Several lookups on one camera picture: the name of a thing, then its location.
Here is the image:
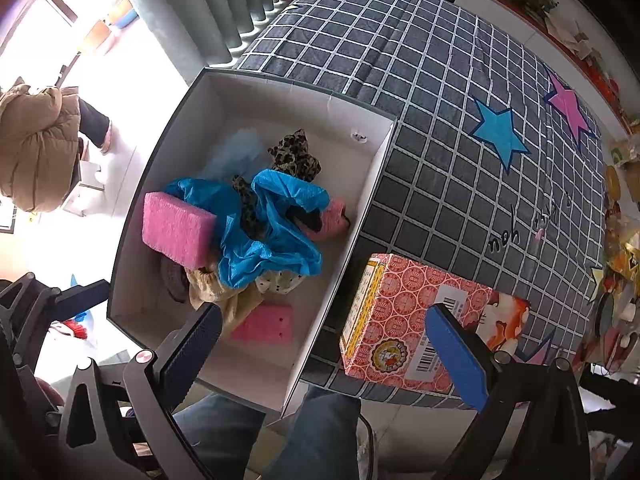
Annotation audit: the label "grey checked star blanket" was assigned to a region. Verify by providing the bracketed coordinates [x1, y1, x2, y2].
[235, 0, 608, 408]

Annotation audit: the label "pile of colourful packets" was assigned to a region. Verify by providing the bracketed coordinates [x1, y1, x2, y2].
[575, 135, 640, 376]

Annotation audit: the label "person's blue jeans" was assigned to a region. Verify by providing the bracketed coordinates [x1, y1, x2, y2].
[170, 385, 363, 480]

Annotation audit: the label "leopard print cloth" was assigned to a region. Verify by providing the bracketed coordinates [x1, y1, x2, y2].
[231, 129, 323, 241]

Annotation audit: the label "white spotted cloth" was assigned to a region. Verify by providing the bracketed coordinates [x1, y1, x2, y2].
[255, 270, 306, 296]

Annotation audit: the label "beige cloth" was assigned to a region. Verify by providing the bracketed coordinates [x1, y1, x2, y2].
[187, 267, 266, 333]

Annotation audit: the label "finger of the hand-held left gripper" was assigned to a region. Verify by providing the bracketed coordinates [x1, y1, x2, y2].
[0, 272, 112, 322]

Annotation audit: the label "white cardboard box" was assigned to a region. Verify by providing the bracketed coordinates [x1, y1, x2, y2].
[106, 66, 398, 418]

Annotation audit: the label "pink sponge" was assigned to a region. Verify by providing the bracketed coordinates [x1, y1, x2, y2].
[141, 191, 217, 267]
[300, 197, 351, 241]
[231, 302, 295, 346]

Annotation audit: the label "pile of mixed papers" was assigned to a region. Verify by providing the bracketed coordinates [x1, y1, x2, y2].
[542, 5, 640, 126]

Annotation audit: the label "white shelf with red top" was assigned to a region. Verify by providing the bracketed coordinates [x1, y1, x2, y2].
[455, 0, 640, 136]

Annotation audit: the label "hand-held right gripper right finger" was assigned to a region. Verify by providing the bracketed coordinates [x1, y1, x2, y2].
[424, 303, 595, 480]

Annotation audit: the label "orange patterned carton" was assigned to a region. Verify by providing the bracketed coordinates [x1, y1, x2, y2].
[340, 253, 493, 395]

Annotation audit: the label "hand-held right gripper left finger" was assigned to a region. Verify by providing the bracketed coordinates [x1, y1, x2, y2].
[59, 302, 224, 480]

